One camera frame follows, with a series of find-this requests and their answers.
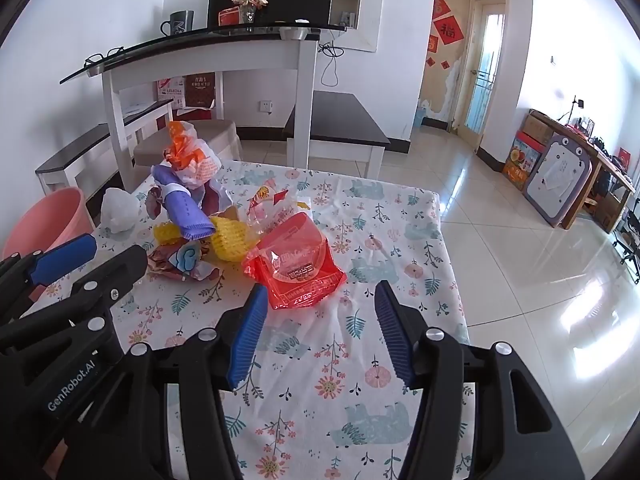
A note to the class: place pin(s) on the wall socket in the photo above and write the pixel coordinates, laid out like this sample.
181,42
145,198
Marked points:
266,106

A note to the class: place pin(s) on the beige plastic stool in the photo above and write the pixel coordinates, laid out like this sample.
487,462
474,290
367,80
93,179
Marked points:
218,134

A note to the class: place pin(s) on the fruit cardboard box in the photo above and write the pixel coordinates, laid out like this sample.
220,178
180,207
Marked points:
523,156

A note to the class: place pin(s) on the wooden desk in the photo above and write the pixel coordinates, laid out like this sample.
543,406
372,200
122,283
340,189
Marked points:
608,208

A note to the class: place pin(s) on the left dark-top white bench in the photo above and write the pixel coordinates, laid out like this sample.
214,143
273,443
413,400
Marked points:
89,162

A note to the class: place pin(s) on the grey children drawing board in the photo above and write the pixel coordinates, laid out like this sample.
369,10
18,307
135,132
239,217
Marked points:
558,177

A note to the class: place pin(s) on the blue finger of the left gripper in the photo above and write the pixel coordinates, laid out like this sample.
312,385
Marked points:
61,260
112,280

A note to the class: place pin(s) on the floral tablecloth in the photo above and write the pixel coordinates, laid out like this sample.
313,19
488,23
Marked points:
321,399

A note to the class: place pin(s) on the eyeglasses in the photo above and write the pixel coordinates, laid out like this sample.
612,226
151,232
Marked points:
100,57

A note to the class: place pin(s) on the orange white plastic bag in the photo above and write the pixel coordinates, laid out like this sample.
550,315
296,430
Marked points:
192,159

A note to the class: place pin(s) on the dark red gift bag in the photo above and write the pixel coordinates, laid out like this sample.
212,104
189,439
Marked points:
199,90

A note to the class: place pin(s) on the red plastic bag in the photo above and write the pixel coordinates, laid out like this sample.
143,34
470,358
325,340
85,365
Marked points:
294,262

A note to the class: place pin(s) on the dark-top white bench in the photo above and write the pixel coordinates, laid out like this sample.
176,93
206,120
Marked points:
341,128
89,162

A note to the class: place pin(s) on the dark mug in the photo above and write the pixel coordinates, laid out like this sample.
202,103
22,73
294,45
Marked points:
178,23

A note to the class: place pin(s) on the white red gift bag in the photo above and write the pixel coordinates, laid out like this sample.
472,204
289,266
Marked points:
172,89

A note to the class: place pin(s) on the maroon blue wrapper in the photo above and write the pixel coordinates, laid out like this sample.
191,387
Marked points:
185,261
213,201

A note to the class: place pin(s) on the right dark-top white bench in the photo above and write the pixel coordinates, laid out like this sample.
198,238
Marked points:
341,128

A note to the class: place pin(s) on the balcony door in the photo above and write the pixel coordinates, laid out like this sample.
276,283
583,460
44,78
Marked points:
481,69

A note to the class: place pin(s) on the pink plastic basin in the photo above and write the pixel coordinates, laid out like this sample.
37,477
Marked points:
54,220

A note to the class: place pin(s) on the white glass-top high table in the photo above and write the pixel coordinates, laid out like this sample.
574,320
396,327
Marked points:
218,50

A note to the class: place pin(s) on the purple bag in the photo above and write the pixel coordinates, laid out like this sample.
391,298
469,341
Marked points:
182,209

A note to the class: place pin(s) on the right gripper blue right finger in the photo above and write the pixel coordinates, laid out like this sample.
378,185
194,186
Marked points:
394,325

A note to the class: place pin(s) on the flower vase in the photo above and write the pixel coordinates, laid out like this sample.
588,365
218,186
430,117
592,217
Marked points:
248,9

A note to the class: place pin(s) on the yellow foam net roll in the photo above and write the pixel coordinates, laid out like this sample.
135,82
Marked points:
167,233

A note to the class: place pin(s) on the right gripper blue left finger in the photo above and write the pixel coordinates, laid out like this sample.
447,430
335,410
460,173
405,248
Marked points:
245,329

